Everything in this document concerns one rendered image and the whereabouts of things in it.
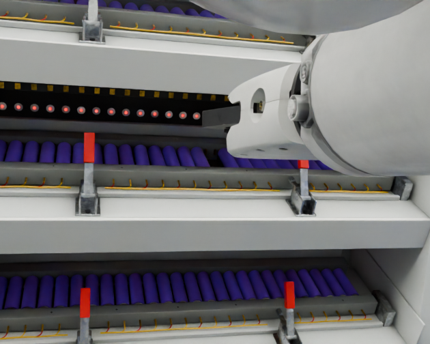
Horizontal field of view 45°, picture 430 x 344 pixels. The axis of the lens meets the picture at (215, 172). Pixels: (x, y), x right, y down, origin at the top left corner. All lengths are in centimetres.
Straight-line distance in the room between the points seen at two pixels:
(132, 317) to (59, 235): 17
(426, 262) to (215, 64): 39
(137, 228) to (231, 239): 12
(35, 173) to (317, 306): 43
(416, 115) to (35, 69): 46
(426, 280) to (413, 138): 58
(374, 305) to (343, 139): 61
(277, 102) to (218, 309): 49
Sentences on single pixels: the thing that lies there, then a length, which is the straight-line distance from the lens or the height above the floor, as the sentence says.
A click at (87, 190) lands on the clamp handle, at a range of 61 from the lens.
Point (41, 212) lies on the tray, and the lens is 62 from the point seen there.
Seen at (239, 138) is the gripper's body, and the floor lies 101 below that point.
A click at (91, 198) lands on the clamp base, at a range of 63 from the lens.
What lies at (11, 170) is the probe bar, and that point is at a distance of 66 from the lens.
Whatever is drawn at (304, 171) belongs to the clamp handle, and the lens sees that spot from 68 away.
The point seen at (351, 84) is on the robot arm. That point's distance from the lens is 22.
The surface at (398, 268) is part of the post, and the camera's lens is 83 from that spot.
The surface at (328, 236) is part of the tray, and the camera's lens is 69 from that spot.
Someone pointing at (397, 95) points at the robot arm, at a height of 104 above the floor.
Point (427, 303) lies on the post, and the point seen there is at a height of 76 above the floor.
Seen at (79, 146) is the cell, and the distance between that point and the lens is 73.
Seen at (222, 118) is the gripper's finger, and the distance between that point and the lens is 36.
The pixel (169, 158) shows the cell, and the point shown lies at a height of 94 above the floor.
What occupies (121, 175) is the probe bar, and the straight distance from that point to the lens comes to 66.
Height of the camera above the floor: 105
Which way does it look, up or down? 10 degrees down
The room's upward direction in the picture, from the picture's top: 4 degrees clockwise
